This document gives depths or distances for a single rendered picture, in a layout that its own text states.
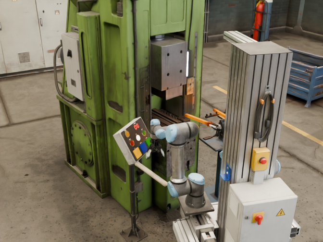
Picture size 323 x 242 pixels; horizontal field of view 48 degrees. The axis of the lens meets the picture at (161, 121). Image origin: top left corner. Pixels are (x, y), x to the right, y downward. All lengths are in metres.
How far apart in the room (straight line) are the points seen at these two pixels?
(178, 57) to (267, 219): 1.66
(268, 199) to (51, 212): 2.55
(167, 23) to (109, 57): 0.63
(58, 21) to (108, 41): 4.98
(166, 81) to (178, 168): 1.01
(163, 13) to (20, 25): 5.29
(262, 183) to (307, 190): 2.28
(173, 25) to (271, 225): 1.91
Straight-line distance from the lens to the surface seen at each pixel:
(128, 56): 3.13
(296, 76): 6.88
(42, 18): 8.29
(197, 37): 3.61
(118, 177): 3.90
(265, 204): 2.21
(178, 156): 2.49
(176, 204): 3.98
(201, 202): 2.73
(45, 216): 4.10
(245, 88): 2.03
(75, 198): 4.26
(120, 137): 2.92
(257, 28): 10.71
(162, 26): 3.30
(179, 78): 3.37
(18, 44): 8.30
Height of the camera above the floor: 2.54
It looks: 26 degrees down
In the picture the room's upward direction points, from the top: straight up
